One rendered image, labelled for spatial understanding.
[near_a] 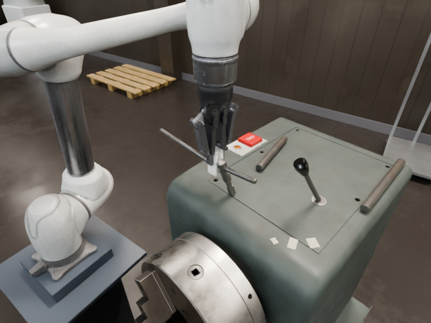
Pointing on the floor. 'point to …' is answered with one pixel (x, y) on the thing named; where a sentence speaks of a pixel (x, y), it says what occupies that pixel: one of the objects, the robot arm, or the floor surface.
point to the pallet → (131, 80)
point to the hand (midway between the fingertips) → (215, 161)
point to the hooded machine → (24, 8)
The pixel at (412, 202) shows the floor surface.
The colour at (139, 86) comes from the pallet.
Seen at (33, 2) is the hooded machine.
